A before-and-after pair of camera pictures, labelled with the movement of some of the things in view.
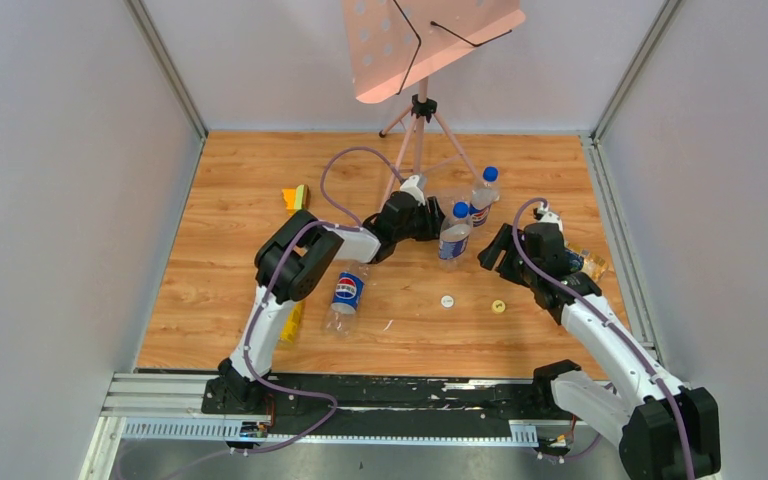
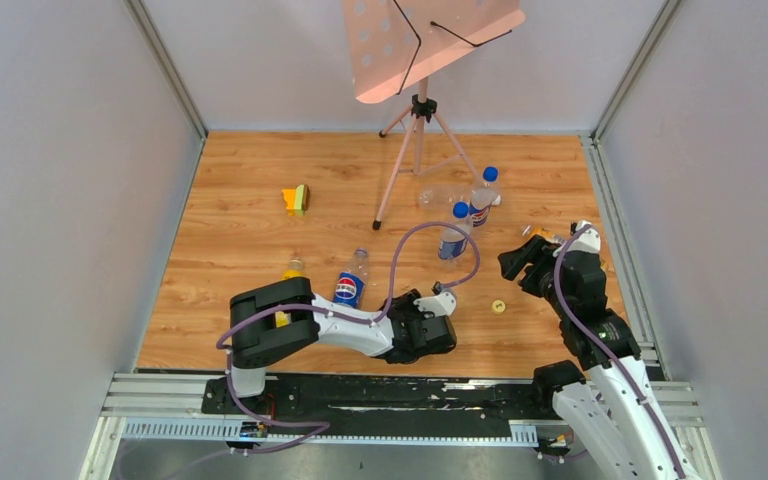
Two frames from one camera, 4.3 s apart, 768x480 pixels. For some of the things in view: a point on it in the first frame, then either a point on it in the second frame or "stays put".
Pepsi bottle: x=340 y=318 stays put
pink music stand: x=395 y=44 stays put
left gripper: x=420 y=216 to x=433 y=333
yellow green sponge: x=296 y=199 stays put
